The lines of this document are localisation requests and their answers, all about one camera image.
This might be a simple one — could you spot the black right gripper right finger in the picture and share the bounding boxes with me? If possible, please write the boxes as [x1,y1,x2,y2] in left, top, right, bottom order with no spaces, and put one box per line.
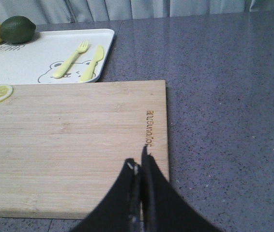
[141,146,220,232]

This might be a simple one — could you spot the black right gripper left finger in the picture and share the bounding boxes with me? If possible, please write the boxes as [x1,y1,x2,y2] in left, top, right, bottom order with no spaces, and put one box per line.
[71,159,141,232]

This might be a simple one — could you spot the white rectangular tray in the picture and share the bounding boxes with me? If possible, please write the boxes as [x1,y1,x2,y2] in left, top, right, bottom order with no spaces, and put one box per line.
[0,29,115,85]

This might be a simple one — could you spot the wooden cutting board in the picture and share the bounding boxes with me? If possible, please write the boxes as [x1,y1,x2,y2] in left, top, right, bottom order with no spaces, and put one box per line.
[0,80,169,219]

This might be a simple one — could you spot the yellow-green plastic knife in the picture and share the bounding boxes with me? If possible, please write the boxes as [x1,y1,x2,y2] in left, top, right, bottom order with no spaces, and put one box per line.
[78,45,104,82]

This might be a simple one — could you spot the yellow-green plastic fork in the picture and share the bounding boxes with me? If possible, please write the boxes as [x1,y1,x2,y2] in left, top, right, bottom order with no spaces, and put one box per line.
[52,41,89,79]

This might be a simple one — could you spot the green lime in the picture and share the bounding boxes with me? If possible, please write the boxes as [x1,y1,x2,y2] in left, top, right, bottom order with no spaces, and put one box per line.
[0,15,36,44]

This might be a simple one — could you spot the grey curtain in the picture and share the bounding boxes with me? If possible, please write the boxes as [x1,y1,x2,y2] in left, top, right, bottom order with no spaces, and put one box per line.
[0,0,274,25]

